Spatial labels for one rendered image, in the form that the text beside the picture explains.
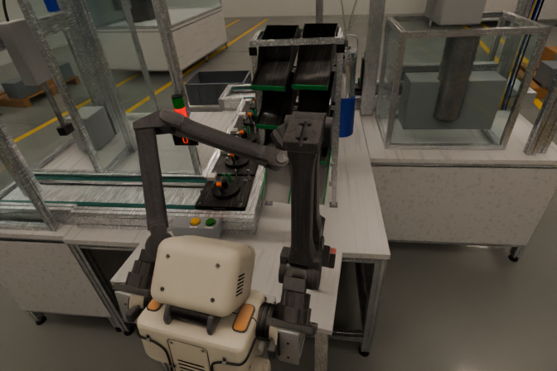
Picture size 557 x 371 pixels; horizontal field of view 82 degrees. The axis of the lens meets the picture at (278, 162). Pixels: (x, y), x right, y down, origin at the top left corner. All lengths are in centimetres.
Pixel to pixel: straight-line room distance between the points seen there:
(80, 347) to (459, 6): 285
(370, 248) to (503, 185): 114
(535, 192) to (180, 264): 214
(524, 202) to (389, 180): 84
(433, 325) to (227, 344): 172
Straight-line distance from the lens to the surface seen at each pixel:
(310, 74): 125
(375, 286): 164
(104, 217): 175
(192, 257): 77
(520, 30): 205
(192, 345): 85
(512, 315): 259
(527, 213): 258
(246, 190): 158
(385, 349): 221
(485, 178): 228
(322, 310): 127
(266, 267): 138
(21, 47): 207
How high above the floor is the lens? 194
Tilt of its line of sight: 34 degrees down
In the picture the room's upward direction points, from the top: 4 degrees counter-clockwise
